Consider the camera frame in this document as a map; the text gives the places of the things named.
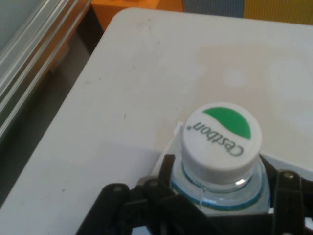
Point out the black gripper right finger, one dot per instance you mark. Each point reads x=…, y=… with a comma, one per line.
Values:
x=293, y=203

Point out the big grey toy block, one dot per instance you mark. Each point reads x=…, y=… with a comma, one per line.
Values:
x=212, y=7

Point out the aluminium rail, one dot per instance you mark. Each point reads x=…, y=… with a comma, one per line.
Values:
x=29, y=54

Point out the white and blue cardboard box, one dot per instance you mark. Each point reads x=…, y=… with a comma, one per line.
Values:
x=179, y=126

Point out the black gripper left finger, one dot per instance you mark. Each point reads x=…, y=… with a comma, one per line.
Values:
x=146, y=208

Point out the green label water bottle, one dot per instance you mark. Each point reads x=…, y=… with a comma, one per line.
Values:
x=220, y=147

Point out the big orange toy block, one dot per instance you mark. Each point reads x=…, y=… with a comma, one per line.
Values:
x=127, y=12

